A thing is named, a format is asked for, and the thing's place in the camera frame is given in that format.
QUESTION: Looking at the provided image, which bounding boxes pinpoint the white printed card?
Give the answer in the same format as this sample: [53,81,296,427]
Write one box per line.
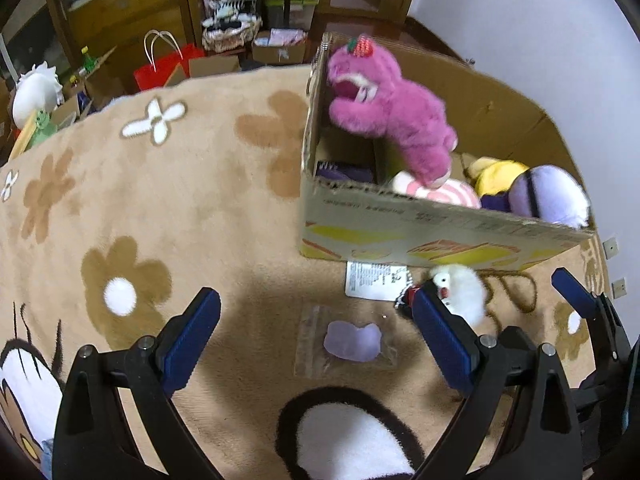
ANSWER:
[344,259,414,302]

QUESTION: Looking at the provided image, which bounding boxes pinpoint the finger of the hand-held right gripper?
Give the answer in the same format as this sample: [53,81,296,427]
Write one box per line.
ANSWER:
[551,268,612,361]
[597,291,633,376]

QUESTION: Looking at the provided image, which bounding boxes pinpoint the clear plastic storage box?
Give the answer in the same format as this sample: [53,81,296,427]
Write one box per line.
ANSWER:
[265,0,319,32]

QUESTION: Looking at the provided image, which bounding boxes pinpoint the wooden wardrobe sliding doors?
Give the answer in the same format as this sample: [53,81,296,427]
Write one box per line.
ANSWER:
[0,0,202,92]

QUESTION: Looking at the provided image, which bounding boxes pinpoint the white fluffy keychain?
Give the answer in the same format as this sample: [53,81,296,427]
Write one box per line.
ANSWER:
[394,263,489,326]

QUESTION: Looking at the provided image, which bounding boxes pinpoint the cardboard box yellow print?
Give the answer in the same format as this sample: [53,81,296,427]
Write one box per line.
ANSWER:
[299,32,599,274]

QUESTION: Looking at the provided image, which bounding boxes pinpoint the red paper bag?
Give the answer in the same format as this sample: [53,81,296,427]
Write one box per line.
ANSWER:
[132,29,206,94]

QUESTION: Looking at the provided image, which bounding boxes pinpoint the beige flower printed blanket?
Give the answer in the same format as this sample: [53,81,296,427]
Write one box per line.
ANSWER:
[0,64,610,480]

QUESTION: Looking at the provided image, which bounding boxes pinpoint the yellow flat packet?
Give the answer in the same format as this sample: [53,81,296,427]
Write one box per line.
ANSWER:
[7,110,42,162]

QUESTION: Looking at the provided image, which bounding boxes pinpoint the cardboard box with bottles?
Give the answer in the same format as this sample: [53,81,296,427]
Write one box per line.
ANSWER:
[62,45,127,117]

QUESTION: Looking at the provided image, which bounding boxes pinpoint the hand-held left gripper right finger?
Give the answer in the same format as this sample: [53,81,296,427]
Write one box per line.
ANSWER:
[412,280,584,480]

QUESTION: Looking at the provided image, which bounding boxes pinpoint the green frog toy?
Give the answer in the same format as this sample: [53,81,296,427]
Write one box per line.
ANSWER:
[27,109,59,149]

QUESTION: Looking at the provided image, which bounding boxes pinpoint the basket of clothes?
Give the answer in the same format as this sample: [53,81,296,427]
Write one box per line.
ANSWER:
[201,0,264,52]

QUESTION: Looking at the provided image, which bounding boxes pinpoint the pink plush bear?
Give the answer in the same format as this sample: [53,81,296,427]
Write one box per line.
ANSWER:
[325,34,459,189]

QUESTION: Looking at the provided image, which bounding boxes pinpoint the purple squishy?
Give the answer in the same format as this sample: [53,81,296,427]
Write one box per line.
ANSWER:
[293,304,401,380]

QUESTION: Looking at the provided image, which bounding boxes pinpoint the cardboard box with pink papers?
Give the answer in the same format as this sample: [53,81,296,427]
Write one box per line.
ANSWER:
[251,27,307,65]

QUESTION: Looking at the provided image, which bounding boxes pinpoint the white plush head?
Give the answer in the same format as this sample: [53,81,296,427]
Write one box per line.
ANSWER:
[10,61,65,129]

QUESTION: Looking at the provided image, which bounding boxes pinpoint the pink swirl roll plush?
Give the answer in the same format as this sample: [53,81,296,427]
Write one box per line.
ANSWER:
[391,169,482,210]

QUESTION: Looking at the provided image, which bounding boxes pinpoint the purple plush toy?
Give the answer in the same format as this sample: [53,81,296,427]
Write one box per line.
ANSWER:
[480,164,592,231]

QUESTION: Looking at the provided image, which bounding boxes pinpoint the small plain cardboard box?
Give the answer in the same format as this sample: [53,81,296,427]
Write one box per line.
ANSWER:
[164,54,242,87]

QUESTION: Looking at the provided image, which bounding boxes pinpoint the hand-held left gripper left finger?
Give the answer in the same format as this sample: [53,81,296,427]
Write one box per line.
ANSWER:
[52,287,224,480]

